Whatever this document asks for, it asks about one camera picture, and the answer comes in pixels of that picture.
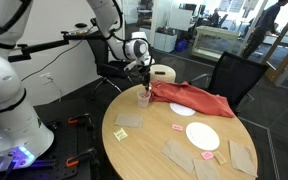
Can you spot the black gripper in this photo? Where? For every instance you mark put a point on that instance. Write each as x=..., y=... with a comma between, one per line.
x=146, y=77

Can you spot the red and white marker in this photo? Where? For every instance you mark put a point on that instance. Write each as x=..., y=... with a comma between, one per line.
x=146, y=94

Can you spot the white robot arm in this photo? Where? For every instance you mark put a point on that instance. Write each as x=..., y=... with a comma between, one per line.
x=13, y=19

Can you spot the clear plastic cup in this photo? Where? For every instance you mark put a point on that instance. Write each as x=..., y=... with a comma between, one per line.
x=142, y=102

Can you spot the brown napkin near cup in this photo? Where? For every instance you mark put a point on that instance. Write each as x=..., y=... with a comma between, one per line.
x=129, y=120

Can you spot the red fleece blanket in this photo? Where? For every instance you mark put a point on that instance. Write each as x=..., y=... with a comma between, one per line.
x=191, y=97

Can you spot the white plate under blanket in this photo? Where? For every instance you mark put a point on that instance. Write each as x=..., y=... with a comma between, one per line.
x=182, y=110

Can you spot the black office chair far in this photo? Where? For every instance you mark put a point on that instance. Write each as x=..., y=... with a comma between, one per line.
x=106, y=69

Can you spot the black office chair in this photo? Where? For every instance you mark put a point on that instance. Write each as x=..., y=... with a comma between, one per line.
x=233, y=77
x=106, y=69

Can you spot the pink packet near plate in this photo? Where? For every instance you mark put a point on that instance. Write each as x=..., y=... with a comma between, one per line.
x=177, y=127

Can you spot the yellow-green sauce packet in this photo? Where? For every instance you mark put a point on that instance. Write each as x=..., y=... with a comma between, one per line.
x=120, y=134

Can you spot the blue bin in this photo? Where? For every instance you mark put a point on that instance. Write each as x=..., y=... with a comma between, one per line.
x=180, y=45

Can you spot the black clamp orange tips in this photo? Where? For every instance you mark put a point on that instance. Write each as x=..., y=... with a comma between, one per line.
x=84, y=119

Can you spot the white paper plate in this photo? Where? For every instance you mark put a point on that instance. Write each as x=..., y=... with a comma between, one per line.
x=202, y=136

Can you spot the brown napkin beside plate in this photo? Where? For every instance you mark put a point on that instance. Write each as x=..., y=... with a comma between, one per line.
x=178, y=155

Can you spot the light wooden side table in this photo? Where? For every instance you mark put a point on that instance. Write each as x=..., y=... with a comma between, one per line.
x=211, y=42

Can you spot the black office chair right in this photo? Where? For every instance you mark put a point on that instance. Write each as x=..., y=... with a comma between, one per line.
x=233, y=77

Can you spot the pink packet far side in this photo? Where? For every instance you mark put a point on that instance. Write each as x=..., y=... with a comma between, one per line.
x=207, y=155

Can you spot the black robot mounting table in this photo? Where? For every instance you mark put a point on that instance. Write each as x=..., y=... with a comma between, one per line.
x=23, y=137

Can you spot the small tan packet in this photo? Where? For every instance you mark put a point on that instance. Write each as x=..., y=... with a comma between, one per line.
x=219, y=157

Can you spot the brown napkin far edge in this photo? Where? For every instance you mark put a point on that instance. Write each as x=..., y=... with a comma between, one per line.
x=205, y=170

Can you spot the brown napkin at rim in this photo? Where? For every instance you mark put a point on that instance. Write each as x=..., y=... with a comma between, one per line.
x=242, y=158

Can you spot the person in dark clothes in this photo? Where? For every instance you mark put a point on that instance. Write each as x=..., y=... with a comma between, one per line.
x=265, y=23

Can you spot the white wall power outlet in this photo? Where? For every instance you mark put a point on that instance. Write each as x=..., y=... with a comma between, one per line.
x=46, y=78

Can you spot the black clamp orange handle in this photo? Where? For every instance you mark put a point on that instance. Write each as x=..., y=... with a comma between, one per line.
x=73, y=161

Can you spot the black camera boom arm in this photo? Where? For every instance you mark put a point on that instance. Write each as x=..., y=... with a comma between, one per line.
x=50, y=43

